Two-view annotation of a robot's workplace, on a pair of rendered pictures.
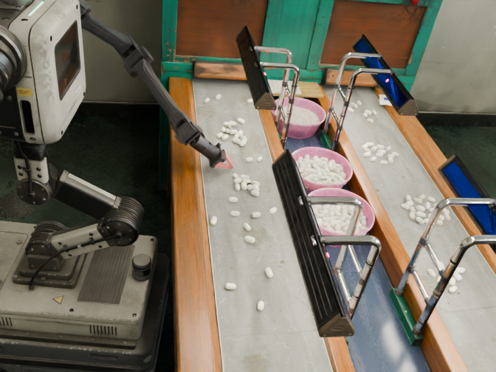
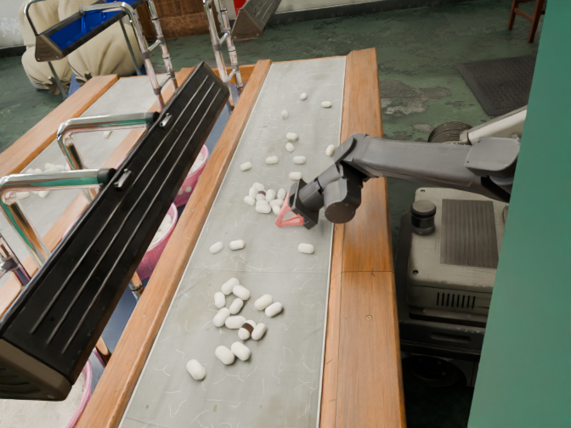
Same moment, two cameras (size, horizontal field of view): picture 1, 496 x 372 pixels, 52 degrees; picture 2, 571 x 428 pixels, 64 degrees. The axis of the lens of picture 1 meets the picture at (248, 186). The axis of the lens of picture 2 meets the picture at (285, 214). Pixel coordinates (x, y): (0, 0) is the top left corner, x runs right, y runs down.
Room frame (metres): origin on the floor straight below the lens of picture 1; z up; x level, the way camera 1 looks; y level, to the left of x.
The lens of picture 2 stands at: (2.35, 0.45, 1.37)
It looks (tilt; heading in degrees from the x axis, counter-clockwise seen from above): 37 degrees down; 207
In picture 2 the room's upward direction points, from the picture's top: 10 degrees counter-clockwise
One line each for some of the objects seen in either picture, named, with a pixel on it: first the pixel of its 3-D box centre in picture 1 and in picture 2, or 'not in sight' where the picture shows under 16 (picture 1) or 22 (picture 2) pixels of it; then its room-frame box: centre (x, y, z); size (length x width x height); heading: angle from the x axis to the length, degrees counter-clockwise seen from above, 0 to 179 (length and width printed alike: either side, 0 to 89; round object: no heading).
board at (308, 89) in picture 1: (289, 88); not in sight; (2.39, -0.13, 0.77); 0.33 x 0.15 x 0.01; 103
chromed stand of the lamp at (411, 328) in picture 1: (451, 272); (137, 67); (1.11, -0.64, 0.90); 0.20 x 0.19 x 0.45; 13
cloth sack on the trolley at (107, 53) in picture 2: not in sight; (103, 53); (-0.50, -2.34, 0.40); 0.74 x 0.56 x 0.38; 16
